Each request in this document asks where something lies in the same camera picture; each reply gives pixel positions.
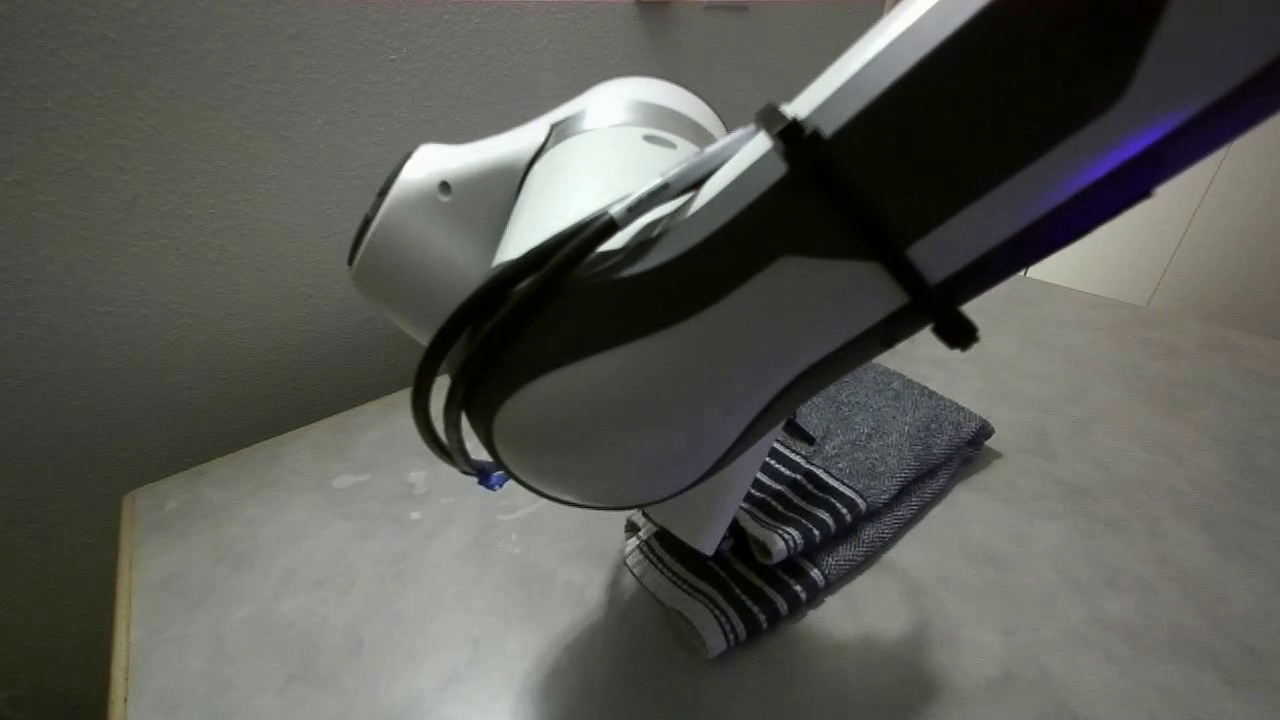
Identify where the blue striped towel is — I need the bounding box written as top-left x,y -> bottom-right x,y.
620,358 -> 997,662

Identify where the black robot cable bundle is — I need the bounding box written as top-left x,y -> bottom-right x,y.
409,125 -> 752,501

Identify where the black cable strap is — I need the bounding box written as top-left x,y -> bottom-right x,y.
752,101 -> 983,355

